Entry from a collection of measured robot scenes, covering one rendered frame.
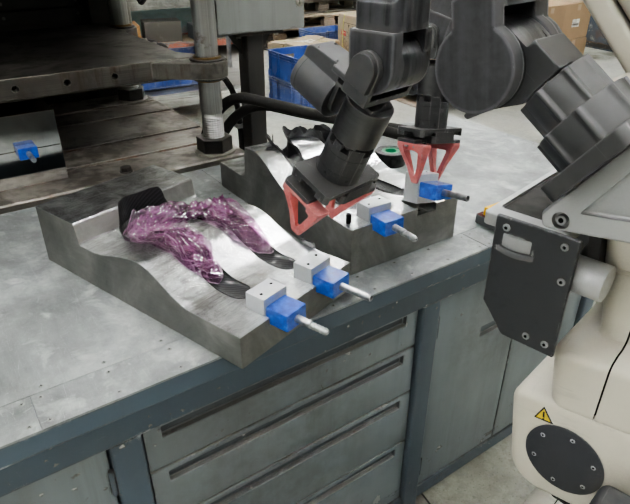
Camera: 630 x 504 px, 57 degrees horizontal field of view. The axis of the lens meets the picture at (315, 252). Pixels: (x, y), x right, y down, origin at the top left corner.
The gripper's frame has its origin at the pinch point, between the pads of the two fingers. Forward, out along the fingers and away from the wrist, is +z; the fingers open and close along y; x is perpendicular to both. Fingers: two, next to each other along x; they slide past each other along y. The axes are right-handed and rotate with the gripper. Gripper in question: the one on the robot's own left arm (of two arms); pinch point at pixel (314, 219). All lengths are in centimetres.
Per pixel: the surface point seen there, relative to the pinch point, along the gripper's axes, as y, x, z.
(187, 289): 11.1, -8.4, 18.7
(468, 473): -60, 47, 88
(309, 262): -5.2, -0.3, 12.8
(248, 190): -25, -31, 33
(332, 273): -6.8, 3.3, 12.5
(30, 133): 0, -79, 48
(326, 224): -18.5, -7.3, 17.5
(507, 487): -63, 56, 83
